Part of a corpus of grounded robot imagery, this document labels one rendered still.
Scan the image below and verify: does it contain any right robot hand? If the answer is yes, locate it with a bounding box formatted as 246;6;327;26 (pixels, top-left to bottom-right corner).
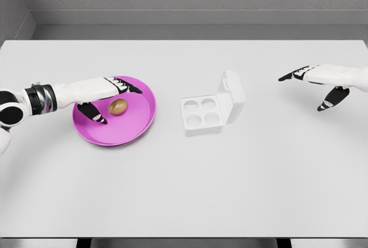
278;64;352;112

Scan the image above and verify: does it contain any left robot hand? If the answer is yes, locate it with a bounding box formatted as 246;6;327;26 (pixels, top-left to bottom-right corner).
74;76;143;125

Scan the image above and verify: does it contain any white egg box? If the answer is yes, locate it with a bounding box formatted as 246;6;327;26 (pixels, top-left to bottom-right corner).
181;70;247;138

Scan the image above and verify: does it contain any golden brown egg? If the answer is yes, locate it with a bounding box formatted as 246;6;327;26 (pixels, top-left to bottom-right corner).
108;98;128;116

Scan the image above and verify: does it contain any pink round plate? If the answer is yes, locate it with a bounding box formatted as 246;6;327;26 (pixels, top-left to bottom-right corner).
72;75;157;147

